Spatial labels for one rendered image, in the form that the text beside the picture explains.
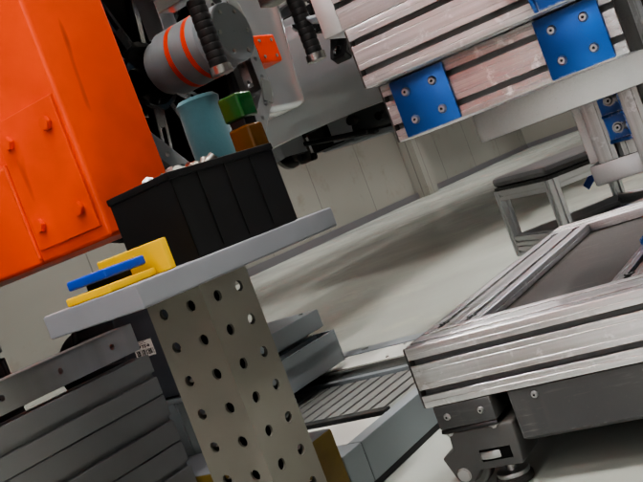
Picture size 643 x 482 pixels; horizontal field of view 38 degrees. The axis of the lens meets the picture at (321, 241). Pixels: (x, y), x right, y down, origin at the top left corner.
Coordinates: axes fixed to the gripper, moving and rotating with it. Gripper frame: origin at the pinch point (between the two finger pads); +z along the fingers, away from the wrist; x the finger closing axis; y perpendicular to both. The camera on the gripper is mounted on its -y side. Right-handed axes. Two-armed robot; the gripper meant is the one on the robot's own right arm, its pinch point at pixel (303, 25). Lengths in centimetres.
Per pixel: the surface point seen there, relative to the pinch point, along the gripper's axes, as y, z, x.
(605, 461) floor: -84, 60, 54
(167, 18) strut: 11.3, 16.6, -21.1
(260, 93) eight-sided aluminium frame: -8.2, -5.5, -20.5
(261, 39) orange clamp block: 4.5, -13.6, -20.1
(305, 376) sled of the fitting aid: -72, 14, -23
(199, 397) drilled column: -56, 89, 17
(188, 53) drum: 1.0, 23.6, -14.1
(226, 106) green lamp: -19, 63, 19
